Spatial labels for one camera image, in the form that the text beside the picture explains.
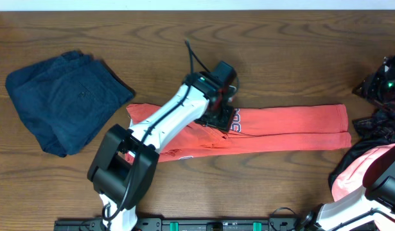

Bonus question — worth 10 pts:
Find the red orange t-shirt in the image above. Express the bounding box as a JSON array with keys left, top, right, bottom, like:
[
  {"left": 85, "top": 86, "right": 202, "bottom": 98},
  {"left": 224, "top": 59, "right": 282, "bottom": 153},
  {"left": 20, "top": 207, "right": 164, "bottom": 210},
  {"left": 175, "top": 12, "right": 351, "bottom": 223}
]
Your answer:
[{"left": 127, "top": 101, "right": 351, "bottom": 162}]

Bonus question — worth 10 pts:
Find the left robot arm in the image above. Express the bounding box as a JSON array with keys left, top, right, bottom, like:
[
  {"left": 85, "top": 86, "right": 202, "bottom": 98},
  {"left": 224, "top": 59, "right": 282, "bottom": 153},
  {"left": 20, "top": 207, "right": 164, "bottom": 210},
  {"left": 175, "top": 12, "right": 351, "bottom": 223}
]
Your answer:
[{"left": 87, "top": 62, "right": 237, "bottom": 230}]

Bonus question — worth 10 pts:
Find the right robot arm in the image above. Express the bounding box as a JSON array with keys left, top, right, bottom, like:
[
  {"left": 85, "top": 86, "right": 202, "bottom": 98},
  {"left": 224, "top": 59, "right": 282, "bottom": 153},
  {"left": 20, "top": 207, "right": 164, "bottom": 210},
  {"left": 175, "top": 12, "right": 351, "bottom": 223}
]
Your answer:
[{"left": 293, "top": 55, "right": 395, "bottom": 230}]

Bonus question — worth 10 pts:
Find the black patterned garment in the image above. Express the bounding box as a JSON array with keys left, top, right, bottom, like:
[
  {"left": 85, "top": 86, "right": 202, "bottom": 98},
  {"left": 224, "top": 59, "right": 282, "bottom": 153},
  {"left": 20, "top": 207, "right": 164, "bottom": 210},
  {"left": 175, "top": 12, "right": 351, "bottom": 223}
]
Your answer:
[{"left": 328, "top": 110, "right": 395, "bottom": 189}]

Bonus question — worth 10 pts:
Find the light pink garment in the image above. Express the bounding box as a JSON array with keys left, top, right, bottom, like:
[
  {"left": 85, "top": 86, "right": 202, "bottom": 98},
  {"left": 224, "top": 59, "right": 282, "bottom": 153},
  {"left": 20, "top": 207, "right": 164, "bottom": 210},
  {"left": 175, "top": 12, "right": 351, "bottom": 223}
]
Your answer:
[{"left": 331, "top": 102, "right": 395, "bottom": 231}]

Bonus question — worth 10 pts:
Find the folded navy blue garment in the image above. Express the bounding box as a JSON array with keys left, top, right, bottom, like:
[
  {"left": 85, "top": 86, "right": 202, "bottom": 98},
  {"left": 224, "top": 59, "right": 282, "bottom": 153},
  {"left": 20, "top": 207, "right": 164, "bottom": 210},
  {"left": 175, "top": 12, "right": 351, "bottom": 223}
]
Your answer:
[{"left": 5, "top": 51, "right": 135, "bottom": 157}]

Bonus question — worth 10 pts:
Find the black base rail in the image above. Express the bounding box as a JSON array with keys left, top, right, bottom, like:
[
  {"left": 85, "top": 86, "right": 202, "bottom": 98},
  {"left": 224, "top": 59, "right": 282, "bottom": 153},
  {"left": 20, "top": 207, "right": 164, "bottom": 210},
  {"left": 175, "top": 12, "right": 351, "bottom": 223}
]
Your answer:
[{"left": 53, "top": 218, "right": 298, "bottom": 231}]

